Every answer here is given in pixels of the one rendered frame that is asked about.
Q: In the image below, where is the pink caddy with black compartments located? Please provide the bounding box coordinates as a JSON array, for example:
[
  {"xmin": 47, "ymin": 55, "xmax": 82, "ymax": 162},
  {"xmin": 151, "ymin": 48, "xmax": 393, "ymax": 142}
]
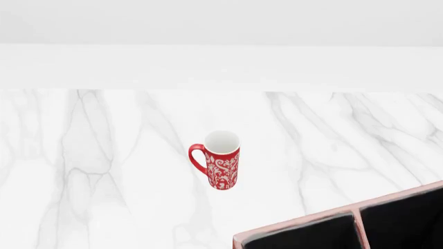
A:
[{"xmin": 233, "ymin": 180, "xmax": 443, "ymax": 249}]

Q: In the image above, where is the red white patterned mug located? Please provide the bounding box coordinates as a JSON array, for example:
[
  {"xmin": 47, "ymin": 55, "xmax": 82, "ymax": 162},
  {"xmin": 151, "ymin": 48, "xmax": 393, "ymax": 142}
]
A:
[{"xmin": 188, "ymin": 130, "xmax": 241, "ymax": 191}]

